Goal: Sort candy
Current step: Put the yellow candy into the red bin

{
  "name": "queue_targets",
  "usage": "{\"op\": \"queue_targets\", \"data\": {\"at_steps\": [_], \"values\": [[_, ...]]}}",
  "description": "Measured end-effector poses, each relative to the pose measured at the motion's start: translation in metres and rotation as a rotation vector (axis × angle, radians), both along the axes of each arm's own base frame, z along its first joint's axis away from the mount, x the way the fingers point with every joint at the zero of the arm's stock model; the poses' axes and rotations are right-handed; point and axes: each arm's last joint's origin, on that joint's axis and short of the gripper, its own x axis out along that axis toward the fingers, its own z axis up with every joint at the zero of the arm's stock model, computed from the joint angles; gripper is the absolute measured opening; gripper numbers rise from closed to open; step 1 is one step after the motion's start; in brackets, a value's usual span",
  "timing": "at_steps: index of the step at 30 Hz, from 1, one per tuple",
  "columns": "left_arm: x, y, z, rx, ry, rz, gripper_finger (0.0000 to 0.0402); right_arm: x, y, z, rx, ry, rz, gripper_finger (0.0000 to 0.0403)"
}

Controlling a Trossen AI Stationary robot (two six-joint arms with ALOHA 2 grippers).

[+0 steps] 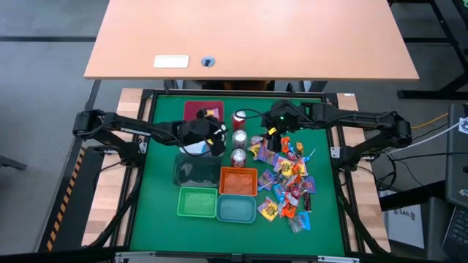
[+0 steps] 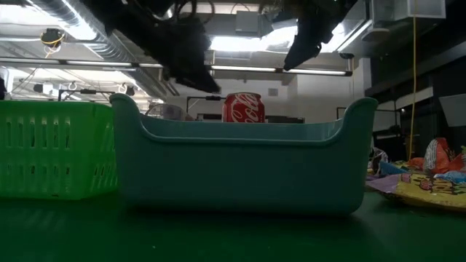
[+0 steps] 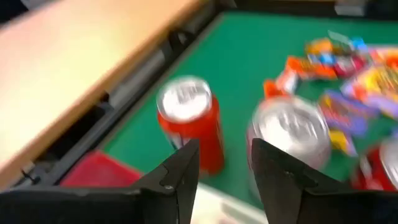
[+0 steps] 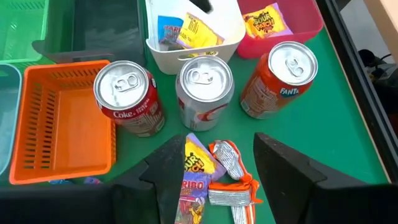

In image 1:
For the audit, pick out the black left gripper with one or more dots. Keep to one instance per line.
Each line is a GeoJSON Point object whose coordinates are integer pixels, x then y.
{"type": "Point", "coordinates": [197, 133]}

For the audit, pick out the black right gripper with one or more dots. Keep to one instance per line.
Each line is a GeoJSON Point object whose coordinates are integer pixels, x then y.
{"type": "Point", "coordinates": [276, 126]}

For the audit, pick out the purple multicolour candy packet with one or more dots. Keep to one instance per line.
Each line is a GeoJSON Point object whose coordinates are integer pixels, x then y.
{"type": "Point", "coordinates": [267, 179]}
{"type": "Point", "coordinates": [309, 184]}

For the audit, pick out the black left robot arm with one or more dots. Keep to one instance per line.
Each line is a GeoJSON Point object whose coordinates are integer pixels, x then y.
{"type": "Point", "coordinates": [87, 122]}

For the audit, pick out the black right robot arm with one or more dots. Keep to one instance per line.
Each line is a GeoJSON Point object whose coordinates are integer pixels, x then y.
{"type": "Point", "coordinates": [351, 117]}

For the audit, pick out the silver pink candy wrapper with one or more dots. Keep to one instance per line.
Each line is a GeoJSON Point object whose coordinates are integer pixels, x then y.
{"type": "Point", "coordinates": [256, 139]}

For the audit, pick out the yellow orange wrapped candy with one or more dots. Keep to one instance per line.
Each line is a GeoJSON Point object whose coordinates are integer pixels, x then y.
{"type": "Point", "coordinates": [300, 147]}

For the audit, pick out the orange white candy packet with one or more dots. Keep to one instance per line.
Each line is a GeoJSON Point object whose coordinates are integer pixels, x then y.
{"type": "Point", "coordinates": [293, 180]}

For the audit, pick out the white candy wrapper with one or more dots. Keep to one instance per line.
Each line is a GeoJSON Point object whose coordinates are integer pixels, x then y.
{"type": "Point", "coordinates": [292, 199]}

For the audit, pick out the clear candy packet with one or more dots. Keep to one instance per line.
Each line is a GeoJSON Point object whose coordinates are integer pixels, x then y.
{"type": "Point", "coordinates": [294, 225]}

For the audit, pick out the white plastic bin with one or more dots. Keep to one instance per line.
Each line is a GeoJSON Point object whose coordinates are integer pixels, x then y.
{"type": "Point", "coordinates": [195, 149]}

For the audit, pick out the pink wrapped lollipop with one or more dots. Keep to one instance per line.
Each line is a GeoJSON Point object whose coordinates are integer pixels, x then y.
{"type": "Point", "coordinates": [295, 190]}
{"type": "Point", "coordinates": [291, 156]}

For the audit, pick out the dark red plastic bin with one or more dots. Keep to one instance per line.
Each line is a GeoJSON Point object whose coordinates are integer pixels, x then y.
{"type": "Point", "coordinates": [192, 109]}

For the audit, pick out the blue lollipop white stick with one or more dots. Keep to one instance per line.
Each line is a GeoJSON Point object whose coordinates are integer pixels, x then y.
{"type": "Point", "coordinates": [308, 158]}

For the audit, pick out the silver Diet Coke can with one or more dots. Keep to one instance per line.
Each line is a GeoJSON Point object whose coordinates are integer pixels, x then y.
{"type": "Point", "coordinates": [240, 138]}

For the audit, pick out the clear plastic bin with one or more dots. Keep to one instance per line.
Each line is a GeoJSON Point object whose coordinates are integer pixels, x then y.
{"type": "Point", "coordinates": [197, 171]}

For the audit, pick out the red Coca-Cola can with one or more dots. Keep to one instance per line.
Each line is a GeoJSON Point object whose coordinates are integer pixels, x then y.
{"type": "Point", "coordinates": [238, 157]}

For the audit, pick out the orange plastic bin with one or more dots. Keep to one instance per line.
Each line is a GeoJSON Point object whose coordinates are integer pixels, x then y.
{"type": "Point", "coordinates": [238, 181]}

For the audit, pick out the grey metal mounting plate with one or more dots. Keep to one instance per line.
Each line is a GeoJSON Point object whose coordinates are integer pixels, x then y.
{"type": "Point", "coordinates": [335, 152]}
{"type": "Point", "coordinates": [143, 147]}

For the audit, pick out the brown Tootsie roll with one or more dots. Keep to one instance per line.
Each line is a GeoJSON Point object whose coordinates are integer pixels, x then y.
{"type": "Point", "coordinates": [307, 201]}

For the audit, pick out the green slotted plastic basket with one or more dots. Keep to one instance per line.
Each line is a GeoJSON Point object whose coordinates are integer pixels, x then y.
{"type": "Point", "coordinates": [197, 202]}

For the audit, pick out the teal plastic bin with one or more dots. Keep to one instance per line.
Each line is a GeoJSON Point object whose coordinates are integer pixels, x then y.
{"type": "Point", "coordinates": [236, 209]}

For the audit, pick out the white rectangular desk plate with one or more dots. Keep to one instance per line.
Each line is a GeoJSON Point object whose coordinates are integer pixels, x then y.
{"type": "Point", "coordinates": [171, 61]}

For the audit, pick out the tan wooden desk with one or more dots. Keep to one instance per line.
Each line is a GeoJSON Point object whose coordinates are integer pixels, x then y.
{"type": "Point", "coordinates": [256, 36]}

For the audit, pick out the black side table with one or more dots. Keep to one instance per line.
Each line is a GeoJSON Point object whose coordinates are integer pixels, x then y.
{"type": "Point", "coordinates": [413, 193]}

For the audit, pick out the white cardboard box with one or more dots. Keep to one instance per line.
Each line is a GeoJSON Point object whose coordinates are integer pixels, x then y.
{"type": "Point", "coordinates": [404, 223]}

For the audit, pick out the orange black hazard tape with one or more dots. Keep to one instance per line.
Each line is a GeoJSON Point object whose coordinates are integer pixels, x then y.
{"type": "Point", "coordinates": [63, 204]}

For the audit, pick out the dark grey computer case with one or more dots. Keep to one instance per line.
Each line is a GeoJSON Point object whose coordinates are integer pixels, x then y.
{"type": "Point", "coordinates": [457, 157]}

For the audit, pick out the black chair base leg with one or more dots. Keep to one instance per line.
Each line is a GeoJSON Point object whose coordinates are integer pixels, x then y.
{"type": "Point", "coordinates": [11, 162]}

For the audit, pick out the black keyboard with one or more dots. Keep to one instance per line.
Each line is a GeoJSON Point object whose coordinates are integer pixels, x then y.
{"type": "Point", "coordinates": [456, 228]}

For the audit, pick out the black table frame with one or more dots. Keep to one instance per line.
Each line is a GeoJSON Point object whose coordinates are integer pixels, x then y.
{"type": "Point", "coordinates": [237, 92]}

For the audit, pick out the silver metal bracket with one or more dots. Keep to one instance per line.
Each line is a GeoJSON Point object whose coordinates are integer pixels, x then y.
{"type": "Point", "coordinates": [338, 259]}
{"type": "Point", "coordinates": [135, 256]}

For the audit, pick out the black desk leg frame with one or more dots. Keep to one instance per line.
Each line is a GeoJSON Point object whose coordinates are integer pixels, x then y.
{"type": "Point", "coordinates": [424, 94]}

